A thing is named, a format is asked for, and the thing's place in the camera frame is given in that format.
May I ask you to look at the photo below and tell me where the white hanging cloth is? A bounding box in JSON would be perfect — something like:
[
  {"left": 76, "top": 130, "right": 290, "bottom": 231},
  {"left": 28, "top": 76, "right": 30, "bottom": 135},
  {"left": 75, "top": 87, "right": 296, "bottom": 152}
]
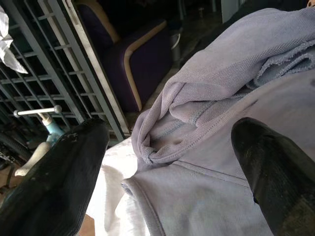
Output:
[{"left": 0, "top": 4, "right": 29, "bottom": 74}]

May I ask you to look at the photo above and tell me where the lavender mesh garment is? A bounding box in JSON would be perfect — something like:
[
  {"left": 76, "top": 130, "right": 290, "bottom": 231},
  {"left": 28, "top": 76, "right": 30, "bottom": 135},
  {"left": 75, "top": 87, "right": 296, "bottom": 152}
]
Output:
[{"left": 121, "top": 7, "right": 315, "bottom": 236}]

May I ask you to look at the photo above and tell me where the grey metal window grille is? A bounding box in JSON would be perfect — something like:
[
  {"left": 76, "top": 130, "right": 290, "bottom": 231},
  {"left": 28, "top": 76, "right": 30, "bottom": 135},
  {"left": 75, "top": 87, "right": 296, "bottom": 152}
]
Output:
[{"left": 0, "top": 0, "right": 131, "bottom": 142}]

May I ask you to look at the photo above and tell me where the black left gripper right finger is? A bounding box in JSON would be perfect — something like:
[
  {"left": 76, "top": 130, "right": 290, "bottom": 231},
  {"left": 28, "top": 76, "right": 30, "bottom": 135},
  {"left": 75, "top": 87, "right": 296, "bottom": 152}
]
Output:
[{"left": 231, "top": 117, "right": 315, "bottom": 236}]

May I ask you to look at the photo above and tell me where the grey plastic bucket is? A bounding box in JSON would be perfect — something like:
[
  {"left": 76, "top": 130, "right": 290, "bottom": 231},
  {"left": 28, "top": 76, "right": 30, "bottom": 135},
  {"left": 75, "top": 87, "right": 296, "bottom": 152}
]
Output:
[{"left": 169, "top": 31, "right": 183, "bottom": 63}]

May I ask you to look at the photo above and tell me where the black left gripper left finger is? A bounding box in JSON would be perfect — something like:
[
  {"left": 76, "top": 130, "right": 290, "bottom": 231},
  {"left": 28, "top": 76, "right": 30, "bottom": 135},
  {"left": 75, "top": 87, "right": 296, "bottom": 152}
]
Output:
[{"left": 0, "top": 118, "right": 110, "bottom": 236}]

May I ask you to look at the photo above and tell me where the light blue children's bicycle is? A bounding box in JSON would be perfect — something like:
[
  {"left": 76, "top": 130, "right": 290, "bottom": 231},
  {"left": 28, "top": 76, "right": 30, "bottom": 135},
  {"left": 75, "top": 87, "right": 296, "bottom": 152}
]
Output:
[{"left": 0, "top": 105, "right": 66, "bottom": 195}]

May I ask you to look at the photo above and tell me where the dark purple wooden-armed armchair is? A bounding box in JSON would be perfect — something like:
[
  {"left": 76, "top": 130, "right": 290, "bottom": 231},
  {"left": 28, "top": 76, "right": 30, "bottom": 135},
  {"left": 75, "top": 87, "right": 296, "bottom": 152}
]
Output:
[{"left": 73, "top": 0, "right": 173, "bottom": 113}]

